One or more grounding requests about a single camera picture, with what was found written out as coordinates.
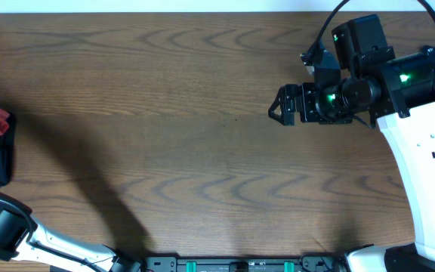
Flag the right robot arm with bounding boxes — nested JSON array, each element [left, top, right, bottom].
[[268, 48, 435, 271]]

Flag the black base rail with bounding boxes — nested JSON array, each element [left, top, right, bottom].
[[140, 255, 349, 272]]

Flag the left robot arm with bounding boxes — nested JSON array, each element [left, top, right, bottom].
[[0, 193, 143, 272]]

